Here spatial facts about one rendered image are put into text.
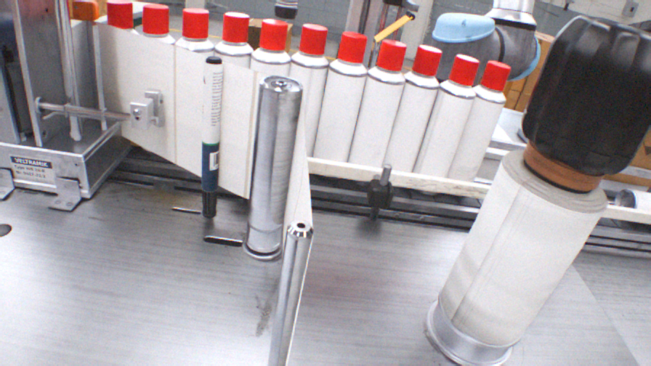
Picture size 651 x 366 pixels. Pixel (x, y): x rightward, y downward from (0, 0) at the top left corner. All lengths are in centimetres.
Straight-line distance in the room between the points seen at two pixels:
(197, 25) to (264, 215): 26
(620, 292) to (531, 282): 41
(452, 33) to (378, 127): 34
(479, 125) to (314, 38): 26
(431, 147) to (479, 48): 32
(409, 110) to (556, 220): 31
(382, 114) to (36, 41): 41
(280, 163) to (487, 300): 21
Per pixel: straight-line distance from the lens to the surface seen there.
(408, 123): 56
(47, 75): 52
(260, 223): 40
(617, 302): 70
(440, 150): 57
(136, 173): 61
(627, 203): 84
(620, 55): 28
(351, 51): 52
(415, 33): 588
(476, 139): 59
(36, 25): 50
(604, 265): 77
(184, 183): 58
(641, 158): 111
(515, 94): 393
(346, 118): 53
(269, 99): 34
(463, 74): 55
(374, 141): 55
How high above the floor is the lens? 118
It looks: 31 degrees down
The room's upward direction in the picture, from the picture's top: 11 degrees clockwise
